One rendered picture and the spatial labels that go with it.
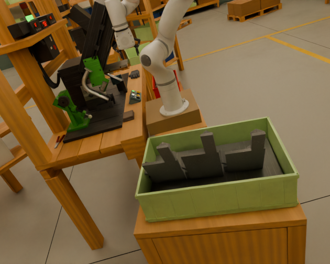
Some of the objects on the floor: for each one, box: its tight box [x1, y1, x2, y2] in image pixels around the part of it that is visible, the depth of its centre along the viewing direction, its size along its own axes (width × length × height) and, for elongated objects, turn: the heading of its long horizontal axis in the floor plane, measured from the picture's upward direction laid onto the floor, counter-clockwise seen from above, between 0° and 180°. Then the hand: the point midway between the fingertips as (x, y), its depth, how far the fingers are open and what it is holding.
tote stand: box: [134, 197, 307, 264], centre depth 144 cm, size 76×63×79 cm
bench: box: [35, 69, 152, 250], centre depth 243 cm, size 70×149×88 cm, turn 27°
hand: (130, 55), depth 154 cm, fingers open, 8 cm apart
